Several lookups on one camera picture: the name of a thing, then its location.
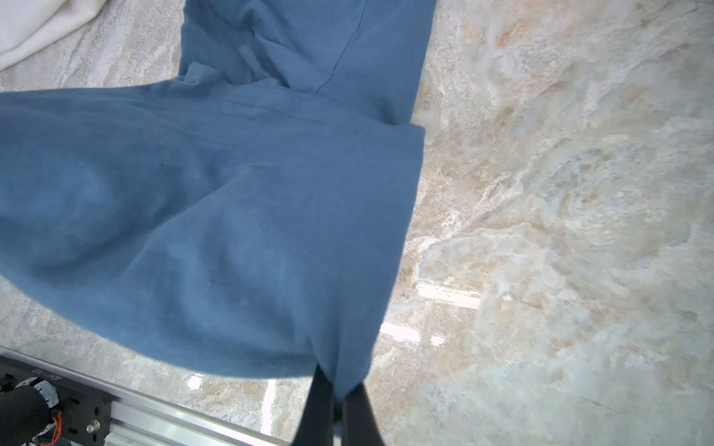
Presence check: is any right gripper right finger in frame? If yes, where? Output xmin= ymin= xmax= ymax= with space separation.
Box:
xmin=341 ymin=384 xmax=385 ymax=446

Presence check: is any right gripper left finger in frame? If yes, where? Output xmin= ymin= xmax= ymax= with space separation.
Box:
xmin=292 ymin=366 xmax=335 ymax=446

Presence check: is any blue t-shirt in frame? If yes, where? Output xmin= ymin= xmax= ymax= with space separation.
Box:
xmin=1 ymin=1 xmax=435 ymax=398

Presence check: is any white t-shirt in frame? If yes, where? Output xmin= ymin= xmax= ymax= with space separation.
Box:
xmin=1 ymin=0 xmax=107 ymax=70

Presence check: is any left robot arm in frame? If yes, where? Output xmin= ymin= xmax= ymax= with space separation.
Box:
xmin=1 ymin=378 xmax=60 ymax=446

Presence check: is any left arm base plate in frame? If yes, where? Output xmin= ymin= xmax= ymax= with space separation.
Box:
xmin=1 ymin=355 xmax=112 ymax=445

